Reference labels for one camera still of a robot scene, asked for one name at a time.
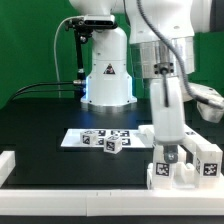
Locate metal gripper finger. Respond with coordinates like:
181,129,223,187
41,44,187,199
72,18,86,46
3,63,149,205
163,145,178,164

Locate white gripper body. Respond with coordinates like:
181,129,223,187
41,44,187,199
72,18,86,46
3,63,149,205
150,77,185,145

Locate white chair back frame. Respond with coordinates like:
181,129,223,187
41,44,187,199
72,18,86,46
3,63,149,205
138,125,210,155

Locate white tagged cube nut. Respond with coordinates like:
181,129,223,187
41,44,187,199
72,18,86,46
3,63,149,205
104,135,122,154

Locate white chair seat tray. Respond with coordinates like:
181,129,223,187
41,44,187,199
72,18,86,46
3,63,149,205
147,162,195,190

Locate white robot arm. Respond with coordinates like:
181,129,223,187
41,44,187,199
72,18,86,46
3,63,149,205
69,0,224,163

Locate white fiducial tag sheet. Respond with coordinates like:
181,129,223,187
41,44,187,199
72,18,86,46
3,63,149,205
61,129,153,148

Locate white front fence bar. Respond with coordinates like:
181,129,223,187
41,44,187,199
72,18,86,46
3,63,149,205
0,190,224,217

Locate white left fence piece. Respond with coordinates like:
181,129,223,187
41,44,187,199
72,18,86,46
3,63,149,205
0,151,16,187

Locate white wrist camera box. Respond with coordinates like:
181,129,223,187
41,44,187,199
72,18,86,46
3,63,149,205
190,83,224,123

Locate black cables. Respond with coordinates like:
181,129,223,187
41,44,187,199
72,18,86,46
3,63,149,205
8,79,87,103

